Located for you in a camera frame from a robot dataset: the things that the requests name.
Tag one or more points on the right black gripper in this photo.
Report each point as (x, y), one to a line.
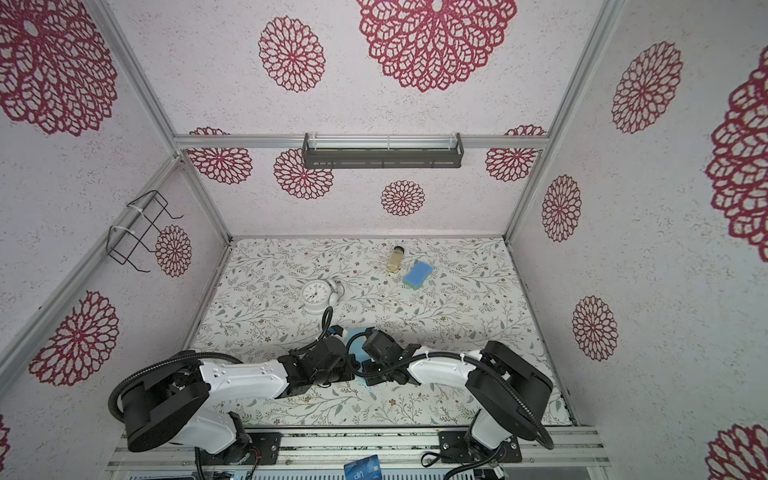
(369, 365)

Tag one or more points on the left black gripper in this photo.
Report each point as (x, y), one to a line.
(348, 361)

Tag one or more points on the light blue paper sheet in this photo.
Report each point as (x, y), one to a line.
(354, 340)

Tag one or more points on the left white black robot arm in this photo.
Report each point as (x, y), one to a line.
(174, 401)

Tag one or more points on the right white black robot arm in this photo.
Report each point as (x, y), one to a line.
(512, 394)

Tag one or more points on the white alarm clock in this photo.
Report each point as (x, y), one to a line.
(317, 295)

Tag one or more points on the blue green sponge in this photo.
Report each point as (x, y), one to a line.
(417, 276)

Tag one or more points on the small yellow liquid jar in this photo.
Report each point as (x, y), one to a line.
(395, 259)

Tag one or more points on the blue card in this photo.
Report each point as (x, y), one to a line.
(367, 468)

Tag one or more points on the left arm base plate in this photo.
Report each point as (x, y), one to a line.
(264, 447)

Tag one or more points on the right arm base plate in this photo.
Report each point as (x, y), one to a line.
(455, 447)

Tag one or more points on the black wall shelf rack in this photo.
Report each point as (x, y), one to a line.
(354, 154)

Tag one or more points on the black wire wall basket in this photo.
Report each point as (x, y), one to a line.
(143, 215)

